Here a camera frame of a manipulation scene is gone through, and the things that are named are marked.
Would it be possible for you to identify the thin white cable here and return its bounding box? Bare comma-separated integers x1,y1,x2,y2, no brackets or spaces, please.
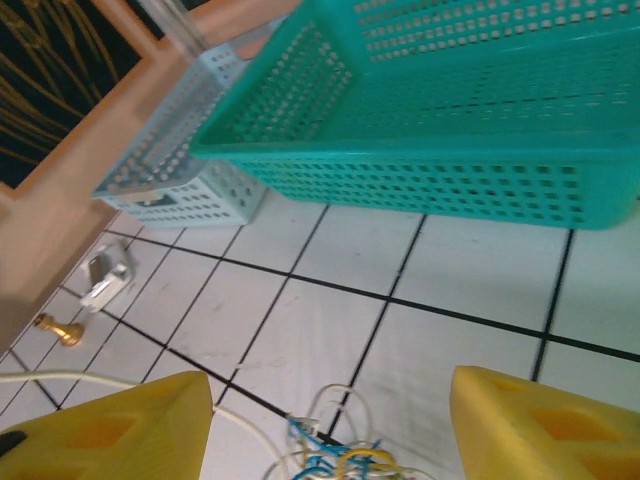
262,382,436,480
0,368,296,461

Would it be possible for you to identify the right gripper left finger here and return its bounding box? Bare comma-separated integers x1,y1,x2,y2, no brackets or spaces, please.
0,369,217,480

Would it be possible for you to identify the light blue plastic basket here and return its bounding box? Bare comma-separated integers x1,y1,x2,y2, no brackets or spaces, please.
92,42,266,231

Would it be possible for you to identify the thin yellow cable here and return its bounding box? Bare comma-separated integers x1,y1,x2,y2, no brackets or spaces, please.
334,447,401,480

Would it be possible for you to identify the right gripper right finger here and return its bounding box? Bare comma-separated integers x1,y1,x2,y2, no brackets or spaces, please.
448,364,640,480

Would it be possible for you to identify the aluminium corner post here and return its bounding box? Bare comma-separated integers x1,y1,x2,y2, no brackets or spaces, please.
134,0,209,57

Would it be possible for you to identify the small clear plastic holder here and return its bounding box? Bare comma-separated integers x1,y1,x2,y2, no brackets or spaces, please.
78,238,137,315

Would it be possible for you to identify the teal plastic basket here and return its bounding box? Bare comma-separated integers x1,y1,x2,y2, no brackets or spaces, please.
189,0,640,231

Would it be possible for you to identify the small brass fitting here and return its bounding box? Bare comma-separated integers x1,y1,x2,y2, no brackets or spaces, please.
33,312,86,349

